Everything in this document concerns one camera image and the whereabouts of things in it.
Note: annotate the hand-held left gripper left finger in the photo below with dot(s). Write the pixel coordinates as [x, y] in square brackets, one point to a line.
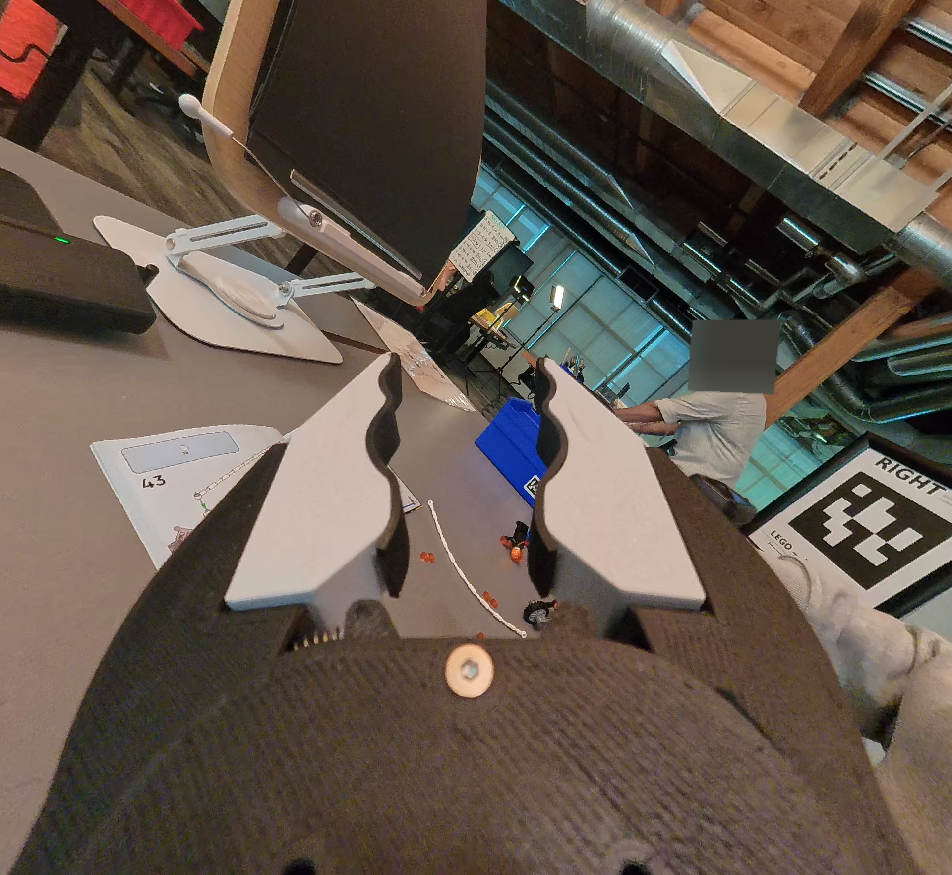
[320, 518]

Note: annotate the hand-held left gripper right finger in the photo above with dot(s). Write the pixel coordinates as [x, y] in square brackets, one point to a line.
[617, 518]

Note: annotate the black toy brick motorcycle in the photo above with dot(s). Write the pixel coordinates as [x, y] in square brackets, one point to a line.
[537, 613]

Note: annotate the black flame-head toy minifigure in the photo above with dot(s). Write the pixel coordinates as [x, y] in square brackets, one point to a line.
[515, 547]

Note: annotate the blue plastic bin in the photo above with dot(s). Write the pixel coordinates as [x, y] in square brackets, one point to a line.
[506, 443]

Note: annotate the building instruction booklet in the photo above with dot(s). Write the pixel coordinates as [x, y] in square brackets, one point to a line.
[186, 488]

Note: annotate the tablet on white stand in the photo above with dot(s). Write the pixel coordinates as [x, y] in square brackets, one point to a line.
[312, 343]

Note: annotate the printed paper sheet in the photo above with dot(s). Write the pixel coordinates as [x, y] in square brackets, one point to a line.
[416, 361]

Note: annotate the standing light panel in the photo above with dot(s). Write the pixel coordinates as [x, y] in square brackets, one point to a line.
[556, 297]

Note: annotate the framed marker sign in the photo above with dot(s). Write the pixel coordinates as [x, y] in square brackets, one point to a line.
[870, 525]

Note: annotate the white chart board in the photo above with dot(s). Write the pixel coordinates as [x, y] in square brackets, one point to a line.
[483, 242]

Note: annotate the black flat box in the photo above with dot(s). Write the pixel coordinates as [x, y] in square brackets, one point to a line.
[67, 287]

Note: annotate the dark flat pad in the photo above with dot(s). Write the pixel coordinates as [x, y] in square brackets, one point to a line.
[26, 202]

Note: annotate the black flat panel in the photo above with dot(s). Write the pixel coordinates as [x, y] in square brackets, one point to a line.
[372, 86]

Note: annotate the orange red box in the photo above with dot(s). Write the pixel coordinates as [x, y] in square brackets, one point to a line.
[26, 42]

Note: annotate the silver ventilation duct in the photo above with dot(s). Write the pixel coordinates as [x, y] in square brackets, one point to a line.
[744, 101]

